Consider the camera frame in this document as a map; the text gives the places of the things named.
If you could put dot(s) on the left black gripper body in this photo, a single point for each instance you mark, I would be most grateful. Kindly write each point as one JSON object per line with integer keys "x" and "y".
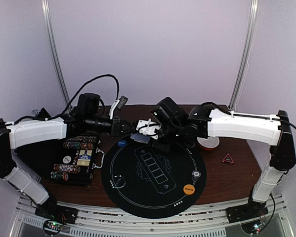
{"x": 115, "y": 125}

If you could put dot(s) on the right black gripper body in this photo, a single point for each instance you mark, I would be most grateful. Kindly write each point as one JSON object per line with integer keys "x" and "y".
{"x": 161, "y": 136}

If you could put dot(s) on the blue small blind button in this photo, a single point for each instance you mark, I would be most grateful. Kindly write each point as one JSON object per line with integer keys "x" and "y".
{"x": 122, "y": 143}

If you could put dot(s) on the grey playing card deck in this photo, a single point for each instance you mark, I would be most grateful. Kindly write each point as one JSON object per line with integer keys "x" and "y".
{"x": 137, "y": 137}

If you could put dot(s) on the orange big blind button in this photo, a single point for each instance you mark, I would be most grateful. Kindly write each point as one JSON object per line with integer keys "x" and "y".
{"x": 189, "y": 189}

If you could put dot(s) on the clear acrylic dealer puck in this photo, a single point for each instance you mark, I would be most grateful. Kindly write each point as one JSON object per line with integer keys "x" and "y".
{"x": 118, "y": 181}

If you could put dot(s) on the red black triangle button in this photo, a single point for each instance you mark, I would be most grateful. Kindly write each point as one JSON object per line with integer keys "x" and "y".
{"x": 228, "y": 159}

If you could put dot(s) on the poker chip row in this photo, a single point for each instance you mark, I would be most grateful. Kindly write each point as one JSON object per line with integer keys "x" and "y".
{"x": 84, "y": 139}
{"x": 59, "y": 175}
{"x": 67, "y": 168}
{"x": 78, "y": 146}

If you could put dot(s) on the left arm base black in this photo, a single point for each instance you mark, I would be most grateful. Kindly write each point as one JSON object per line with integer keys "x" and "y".
{"x": 51, "y": 210}

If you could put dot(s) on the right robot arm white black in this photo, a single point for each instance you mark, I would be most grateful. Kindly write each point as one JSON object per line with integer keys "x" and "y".
{"x": 210, "y": 120}

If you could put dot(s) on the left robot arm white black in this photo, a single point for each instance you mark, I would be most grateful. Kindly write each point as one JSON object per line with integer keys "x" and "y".
{"x": 77, "y": 130}

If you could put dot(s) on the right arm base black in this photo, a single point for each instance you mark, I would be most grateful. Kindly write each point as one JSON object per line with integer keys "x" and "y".
{"x": 252, "y": 209}

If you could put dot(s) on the black round poker mat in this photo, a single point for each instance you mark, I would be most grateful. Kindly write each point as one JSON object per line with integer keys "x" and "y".
{"x": 154, "y": 179}

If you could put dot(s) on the white orange bowl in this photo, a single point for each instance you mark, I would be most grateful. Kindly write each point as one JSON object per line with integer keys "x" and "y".
{"x": 208, "y": 144}

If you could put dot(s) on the boxed playing card deck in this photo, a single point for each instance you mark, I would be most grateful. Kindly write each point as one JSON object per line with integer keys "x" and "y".
{"x": 82, "y": 158}

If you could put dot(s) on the black poker chip case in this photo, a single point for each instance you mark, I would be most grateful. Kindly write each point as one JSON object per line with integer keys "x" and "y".
{"x": 51, "y": 153}

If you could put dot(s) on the white dealer button in case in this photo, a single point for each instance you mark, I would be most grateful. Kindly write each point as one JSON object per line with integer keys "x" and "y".
{"x": 66, "y": 159}

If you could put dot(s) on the left circuit board with LEDs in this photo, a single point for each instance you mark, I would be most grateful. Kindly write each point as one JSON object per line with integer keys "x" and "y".
{"x": 51, "y": 227}

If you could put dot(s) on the circuit board with leds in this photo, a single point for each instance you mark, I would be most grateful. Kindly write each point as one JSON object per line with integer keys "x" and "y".
{"x": 253, "y": 227}
{"x": 51, "y": 227}

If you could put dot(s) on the right circuit board with LEDs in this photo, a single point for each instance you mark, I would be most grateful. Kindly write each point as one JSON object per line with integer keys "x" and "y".
{"x": 253, "y": 227}

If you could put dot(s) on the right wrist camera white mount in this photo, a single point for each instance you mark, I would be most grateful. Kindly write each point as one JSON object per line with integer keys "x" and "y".
{"x": 148, "y": 128}

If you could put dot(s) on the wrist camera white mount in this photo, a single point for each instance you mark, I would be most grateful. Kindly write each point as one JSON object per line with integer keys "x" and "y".
{"x": 148, "y": 128}
{"x": 117, "y": 105}

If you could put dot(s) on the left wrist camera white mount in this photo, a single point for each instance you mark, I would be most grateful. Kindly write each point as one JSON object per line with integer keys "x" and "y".
{"x": 117, "y": 105}

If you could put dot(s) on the front aluminium rail frame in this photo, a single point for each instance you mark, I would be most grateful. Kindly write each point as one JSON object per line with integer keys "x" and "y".
{"x": 98, "y": 217}

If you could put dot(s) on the right aluminium frame post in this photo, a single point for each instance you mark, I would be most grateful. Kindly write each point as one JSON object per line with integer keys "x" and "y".
{"x": 244, "y": 62}

